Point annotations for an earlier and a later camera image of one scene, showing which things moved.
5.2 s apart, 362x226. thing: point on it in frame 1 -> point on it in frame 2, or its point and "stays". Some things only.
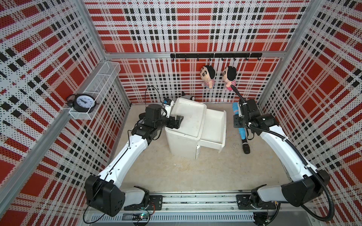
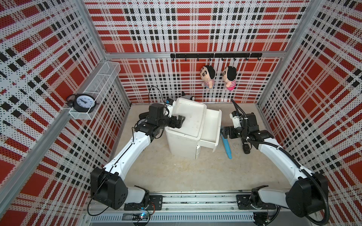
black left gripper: x=177 y=122 stays
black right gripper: x=236 y=121 -> x=225 y=132
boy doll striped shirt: x=208 y=74 stays
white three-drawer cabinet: x=185 y=141 stays
